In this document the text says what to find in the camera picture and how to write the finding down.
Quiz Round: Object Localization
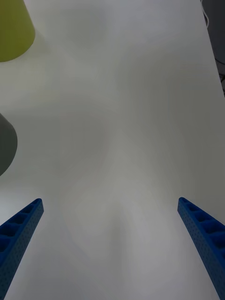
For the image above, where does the grey plastic bin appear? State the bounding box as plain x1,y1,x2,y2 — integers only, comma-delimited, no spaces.
0,112,18,177

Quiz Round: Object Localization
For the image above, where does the white cable bundle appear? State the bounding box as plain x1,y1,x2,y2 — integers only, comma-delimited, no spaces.
201,0,210,27

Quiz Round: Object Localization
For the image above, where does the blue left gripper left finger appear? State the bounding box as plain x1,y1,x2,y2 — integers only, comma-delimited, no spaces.
0,198,45,300

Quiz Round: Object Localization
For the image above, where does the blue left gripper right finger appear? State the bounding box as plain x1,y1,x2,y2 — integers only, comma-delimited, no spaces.
177,196,225,300

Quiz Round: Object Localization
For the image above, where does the yellow-green plastic bin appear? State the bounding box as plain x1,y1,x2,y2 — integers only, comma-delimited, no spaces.
0,0,36,63

